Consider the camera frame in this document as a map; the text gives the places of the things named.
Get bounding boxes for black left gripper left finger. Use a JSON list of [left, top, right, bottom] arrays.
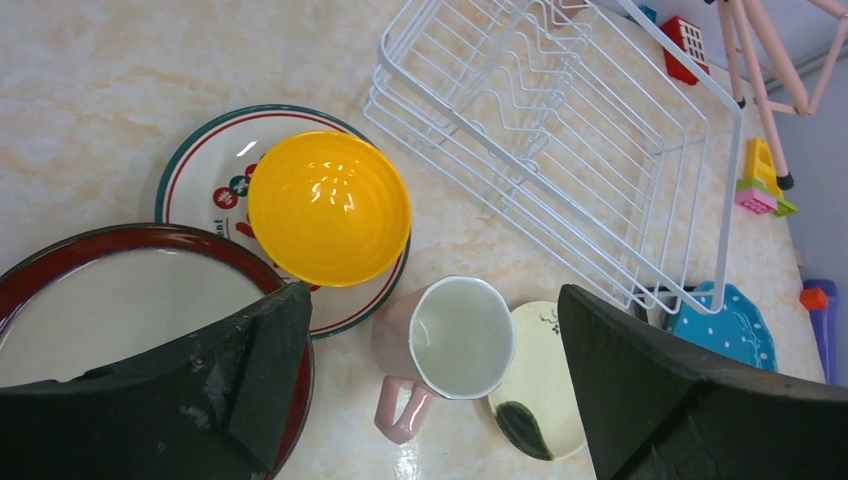
[[1, 283, 313, 479]]

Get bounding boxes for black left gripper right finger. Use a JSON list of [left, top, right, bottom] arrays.
[[558, 284, 847, 479]]

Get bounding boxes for blue polka dot plate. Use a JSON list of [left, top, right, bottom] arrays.
[[665, 283, 778, 372]]

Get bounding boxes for cream small leaf plate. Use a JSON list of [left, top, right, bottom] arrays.
[[487, 301, 586, 461]]

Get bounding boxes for red rimmed white plate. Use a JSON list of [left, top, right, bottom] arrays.
[[0, 223, 316, 480]]

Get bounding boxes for yellow bowl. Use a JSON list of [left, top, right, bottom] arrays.
[[247, 131, 412, 287]]

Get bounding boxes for yellow green pink toy blocks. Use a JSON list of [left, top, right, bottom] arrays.
[[735, 138, 798, 217]]

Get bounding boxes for red toy block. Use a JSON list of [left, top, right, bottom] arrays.
[[660, 15, 709, 86]]

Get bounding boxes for white wire dish rack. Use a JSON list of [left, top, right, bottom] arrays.
[[364, 1, 744, 313]]

